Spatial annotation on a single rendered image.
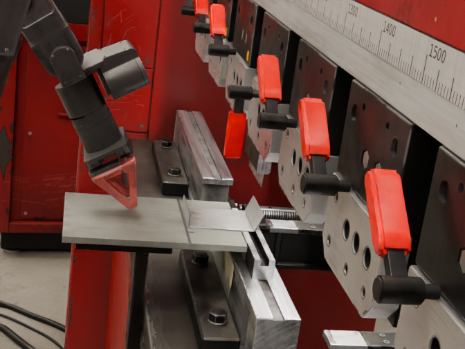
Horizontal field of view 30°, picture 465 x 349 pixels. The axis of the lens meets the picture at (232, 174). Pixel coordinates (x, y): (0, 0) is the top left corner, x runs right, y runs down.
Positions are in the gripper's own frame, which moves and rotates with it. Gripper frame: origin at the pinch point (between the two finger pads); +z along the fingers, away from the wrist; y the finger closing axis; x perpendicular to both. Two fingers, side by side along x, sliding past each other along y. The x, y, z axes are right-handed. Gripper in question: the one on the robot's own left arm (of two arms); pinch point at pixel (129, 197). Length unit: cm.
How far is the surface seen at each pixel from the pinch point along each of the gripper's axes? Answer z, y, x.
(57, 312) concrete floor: 84, 159, 56
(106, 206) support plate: 0.9, 3.1, 4.2
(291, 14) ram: -21.1, -25.6, -28.2
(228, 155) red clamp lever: -5.6, -17.2, -15.5
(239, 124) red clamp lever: -8.9, -17.5, -18.3
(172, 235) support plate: 5.6, -7.1, -3.9
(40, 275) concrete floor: 80, 189, 62
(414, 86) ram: -21, -65, -28
